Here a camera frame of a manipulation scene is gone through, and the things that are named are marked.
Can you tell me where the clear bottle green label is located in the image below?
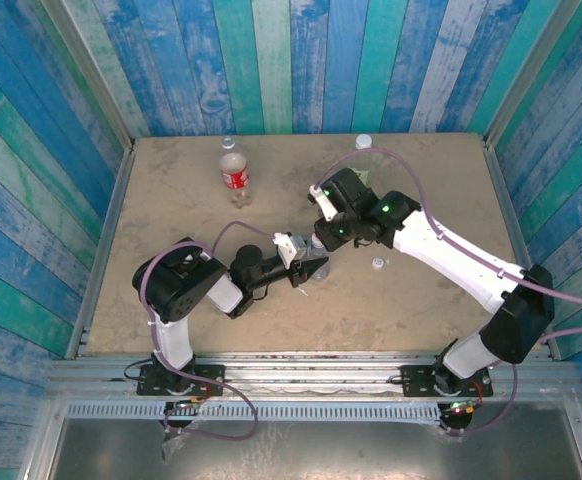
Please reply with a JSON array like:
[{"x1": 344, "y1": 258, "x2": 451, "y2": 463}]
[{"x1": 346, "y1": 133, "x2": 375, "y2": 187}]

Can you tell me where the clear bottle red label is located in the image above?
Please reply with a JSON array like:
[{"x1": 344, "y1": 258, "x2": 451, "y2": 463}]
[{"x1": 219, "y1": 135, "x2": 252, "y2": 209}]

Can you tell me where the left controller board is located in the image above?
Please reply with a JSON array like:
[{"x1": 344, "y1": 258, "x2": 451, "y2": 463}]
[{"x1": 162, "y1": 397, "x2": 207, "y2": 441}]

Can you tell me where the controller board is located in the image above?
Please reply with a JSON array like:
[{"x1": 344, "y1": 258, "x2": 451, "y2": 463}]
[
  {"x1": 440, "y1": 398, "x2": 483, "y2": 436},
  {"x1": 162, "y1": 397, "x2": 207, "y2": 441}
]

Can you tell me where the grey metal plate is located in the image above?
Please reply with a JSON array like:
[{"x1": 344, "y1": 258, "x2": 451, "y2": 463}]
[{"x1": 45, "y1": 417, "x2": 582, "y2": 480}]

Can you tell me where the right controller board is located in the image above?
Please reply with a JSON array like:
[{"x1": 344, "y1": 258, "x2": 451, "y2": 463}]
[{"x1": 440, "y1": 398, "x2": 483, "y2": 436}]

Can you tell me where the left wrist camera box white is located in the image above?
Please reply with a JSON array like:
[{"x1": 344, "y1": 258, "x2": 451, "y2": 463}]
[{"x1": 272, "y1": 231, "x2": 308, "y2": 269}]

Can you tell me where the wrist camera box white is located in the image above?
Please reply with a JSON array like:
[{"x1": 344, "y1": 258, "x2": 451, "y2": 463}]
[
  {"x1": 308, "y1": 184, "x2": 340, "y2": 222},
  {"x1": 272, "y1": 231, "x2": 308, "y2": 269}
]

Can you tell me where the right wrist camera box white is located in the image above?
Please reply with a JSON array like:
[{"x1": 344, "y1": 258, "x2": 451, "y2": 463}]
[{"x1": 308, "y1": 184, "x2": 340, "y2": 222}]

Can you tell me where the aluminium mounting rail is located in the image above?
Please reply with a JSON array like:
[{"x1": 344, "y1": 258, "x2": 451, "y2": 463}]
[{"x1": 45, "y1": 351, "x2": 582, "y2": 401}]

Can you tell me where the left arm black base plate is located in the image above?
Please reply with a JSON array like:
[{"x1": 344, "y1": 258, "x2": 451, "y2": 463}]
[{"x1": 135, "y1": 363, "x2": 226, "y2": 398}]

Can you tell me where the right aluminium side rail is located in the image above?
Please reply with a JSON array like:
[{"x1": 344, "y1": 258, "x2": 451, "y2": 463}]
[{"x1": 481, "y1": 134, "x2": 563, "y2": 362}]

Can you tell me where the aluminium side rail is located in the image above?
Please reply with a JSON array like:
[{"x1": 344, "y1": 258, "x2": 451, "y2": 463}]
[
  {"x1": 481, "y1": 134, "x2": 563, "y2": 362},
  {"x1": 64, "y1": 147, "x2": 136, "y2": 360}
]

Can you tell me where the grey slotted cable duct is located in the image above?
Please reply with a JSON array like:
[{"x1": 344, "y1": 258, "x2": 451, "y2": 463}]
[{"x1": 64, "y1": 401, "x2": 445, "y2": 425}]

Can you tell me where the left aluminium side rail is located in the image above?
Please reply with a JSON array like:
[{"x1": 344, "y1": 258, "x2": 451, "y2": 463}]
[{"x1": 64, "y1": 147, "x2": 136, "y2": 360}]

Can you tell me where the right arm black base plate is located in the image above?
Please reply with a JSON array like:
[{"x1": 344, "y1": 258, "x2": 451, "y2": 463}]
[{"x1": 399, "y1": 364, "x2": 494, "y2": 399}]

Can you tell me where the right aluminium corner post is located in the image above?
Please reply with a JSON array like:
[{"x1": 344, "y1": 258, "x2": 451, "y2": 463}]
[{"x1": 481, "y1": 0, "x2": 582, "y2": 147}]

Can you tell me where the aluminium corner post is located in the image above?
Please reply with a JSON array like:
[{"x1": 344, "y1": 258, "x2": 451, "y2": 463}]
[
  {"x1": 39, "y1": 0, "x2": 136, "y2": 154},
  {"x1": 481, "y1": 0, "x2": 582, "y2": 147}
]

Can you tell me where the left aluminium corner post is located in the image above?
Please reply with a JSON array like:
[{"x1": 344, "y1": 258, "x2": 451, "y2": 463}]
[{"x1": 39, "y1": 0, "x2": 136, "y2": 154}]

